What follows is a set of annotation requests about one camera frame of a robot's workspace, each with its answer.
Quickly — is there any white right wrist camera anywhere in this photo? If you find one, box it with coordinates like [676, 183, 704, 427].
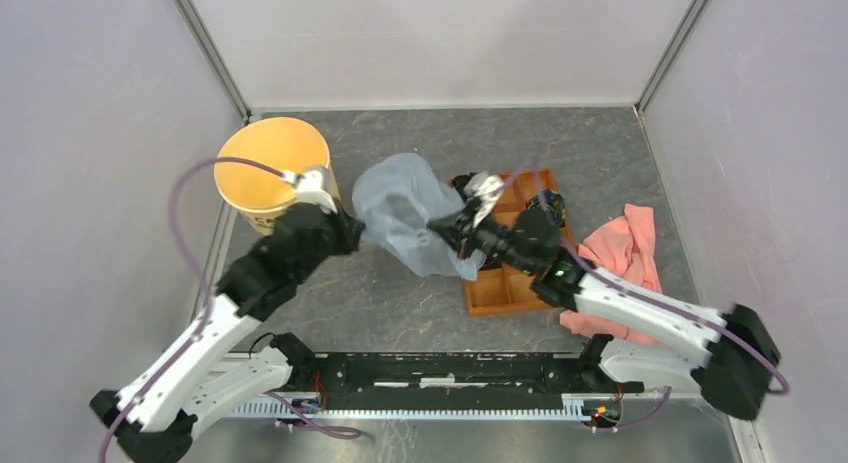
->
[463, 172, 505, 227]

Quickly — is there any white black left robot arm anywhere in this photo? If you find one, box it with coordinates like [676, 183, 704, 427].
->
[90, 203, 365, 462]

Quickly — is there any white slotted cable duct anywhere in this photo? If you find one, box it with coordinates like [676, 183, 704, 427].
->
[228, 396, 590, 423]

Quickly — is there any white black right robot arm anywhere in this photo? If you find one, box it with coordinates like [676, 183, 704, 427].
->
[427, 199, 789, 421]

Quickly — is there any yellow capybara trash bin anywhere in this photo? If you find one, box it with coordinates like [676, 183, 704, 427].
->
[213, 117, 343, 236]

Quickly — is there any pink cloth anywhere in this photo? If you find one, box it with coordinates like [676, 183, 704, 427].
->
[559, 204, 662, 344]

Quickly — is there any light blue plastic trash bag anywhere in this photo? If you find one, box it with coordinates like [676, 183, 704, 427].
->
[352, 153, 485, 281]

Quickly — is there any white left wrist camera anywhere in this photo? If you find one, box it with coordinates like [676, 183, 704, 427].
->
[293, 166, 339, 214]

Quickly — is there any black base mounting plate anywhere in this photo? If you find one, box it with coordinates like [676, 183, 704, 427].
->
[274, 352, 645, 411]

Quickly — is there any aluminium frame rail front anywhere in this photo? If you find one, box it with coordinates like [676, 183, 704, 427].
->
[153, 351, 751, 400]

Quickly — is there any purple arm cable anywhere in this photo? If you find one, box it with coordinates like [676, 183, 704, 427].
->
[496, 156, 791, 435]
[97, 156, 364, 463]

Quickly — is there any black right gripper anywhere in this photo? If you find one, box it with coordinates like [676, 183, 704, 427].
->
[427, 201, 536, 276]

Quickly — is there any orange compartment tray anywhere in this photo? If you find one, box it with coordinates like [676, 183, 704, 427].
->
[440, 172, 586, 317]

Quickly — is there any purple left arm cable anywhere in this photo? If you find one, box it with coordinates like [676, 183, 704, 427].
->
[97, 156, 364, 463]

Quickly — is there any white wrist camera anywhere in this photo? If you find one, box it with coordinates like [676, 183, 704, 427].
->
[293, 166, 339, 214]
[463, 172, 505, 227]

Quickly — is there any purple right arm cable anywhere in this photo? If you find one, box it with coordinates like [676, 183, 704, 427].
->
[496, 156, 791, 435]

